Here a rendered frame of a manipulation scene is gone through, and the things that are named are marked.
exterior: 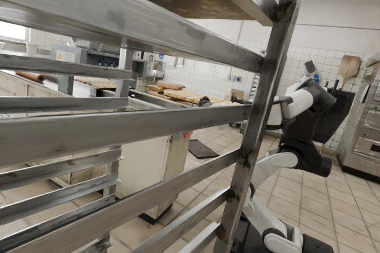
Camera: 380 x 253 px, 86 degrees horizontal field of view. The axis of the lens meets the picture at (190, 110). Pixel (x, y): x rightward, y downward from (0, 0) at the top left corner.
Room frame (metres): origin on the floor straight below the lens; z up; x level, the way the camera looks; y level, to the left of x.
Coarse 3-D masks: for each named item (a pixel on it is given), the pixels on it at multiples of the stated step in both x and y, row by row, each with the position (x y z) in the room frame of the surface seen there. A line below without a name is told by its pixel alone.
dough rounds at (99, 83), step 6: (78, 78) 1.72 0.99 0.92; (84, 78) 1.82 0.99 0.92; (90, 78) 1.88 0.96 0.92; (96, 78) 1.94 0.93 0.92; (102, 78) 2.02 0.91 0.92; (90, 84) 1.62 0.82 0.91; (96, 84) 1.62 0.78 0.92; (102, 84) 1.68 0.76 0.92; (108, 84) 1.74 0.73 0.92; (114, 84) 1.85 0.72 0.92
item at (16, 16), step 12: (0, 12) 0.22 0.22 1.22; (12, 12) 0.19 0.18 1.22; (24, 12) 0.17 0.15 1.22; (24, 24) 0.40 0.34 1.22; (36, 24) 0.31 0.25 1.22; (48, 24) 0.26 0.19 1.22; (60, 24) 0.22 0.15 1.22; (72, 24) 0.19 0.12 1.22; (84, 36) 0.39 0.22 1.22; (96, 36) 0.31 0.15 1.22; (108, 36) 0.26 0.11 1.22; (132, 48) 0.51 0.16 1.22; (144, 48) 0.38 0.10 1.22; (156, 48) 0.30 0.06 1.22; (204, 60) 0.39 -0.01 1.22
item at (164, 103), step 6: (114, 90) 1.91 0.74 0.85; (132, 90) 1.82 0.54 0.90; (138, 96) 1.79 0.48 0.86; (144, 96) 1.76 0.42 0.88; (150, 96) 1.74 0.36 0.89; (150, 102) 1.73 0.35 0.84; (156, 102) 1.71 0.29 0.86; (162, 102) 1.68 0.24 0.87; (168, 102) 1.66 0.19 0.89; (174, 102) 1.64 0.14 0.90
